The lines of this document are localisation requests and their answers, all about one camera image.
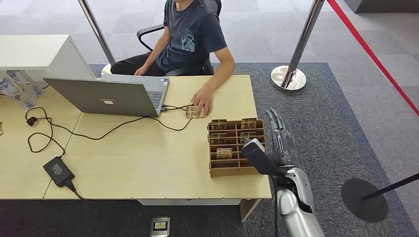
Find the person's right hand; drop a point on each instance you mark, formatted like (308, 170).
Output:
(141, 70)

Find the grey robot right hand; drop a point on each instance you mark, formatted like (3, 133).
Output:
(283, 147)

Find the person's left hand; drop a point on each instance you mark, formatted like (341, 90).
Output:
(203, 99)

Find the brown hotel key card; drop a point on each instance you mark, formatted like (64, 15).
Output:
(247, 135)
(218, 124)
(224, 153)
(193, 113)
(218, 138)
(248, 123)

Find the wooden card organizer box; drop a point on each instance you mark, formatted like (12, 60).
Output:
(229, 168)

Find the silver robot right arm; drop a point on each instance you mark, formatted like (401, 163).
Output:
(294, 209)

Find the person's left forearm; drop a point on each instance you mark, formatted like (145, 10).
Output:
(221, 77)

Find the person's right forearm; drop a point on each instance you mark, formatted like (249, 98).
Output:
(156, 52)

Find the person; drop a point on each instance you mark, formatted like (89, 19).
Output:
(193, 36)

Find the black office chair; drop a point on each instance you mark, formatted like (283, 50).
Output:
(145, 31)

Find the grey laptop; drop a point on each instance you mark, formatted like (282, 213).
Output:
(108, 98)

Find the dark grey rug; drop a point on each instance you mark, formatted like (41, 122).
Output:
(327, 130)

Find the wooden desk leg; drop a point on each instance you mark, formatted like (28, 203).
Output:
(248, 209)

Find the white cabinet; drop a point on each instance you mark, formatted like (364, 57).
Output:
(36, 52)

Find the clear plastic water bottle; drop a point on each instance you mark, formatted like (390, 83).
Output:
(16, 95)
(27, 83)

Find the red barrier belt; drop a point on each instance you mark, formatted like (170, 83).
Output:
(370, 50)

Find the black power adapter brick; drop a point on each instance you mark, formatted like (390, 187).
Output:
(58, 171)

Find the metal floor socket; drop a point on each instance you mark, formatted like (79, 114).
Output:
(160, 226)

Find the dark furniture base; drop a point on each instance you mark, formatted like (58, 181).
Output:
(383, 6)

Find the black wrist camera, pale box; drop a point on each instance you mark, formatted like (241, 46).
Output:
(258, 158)

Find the chrome stanchion post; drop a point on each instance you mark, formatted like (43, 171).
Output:
(96, 31)
(301, 42)

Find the black stanchion post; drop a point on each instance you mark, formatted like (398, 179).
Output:
(363, 199)

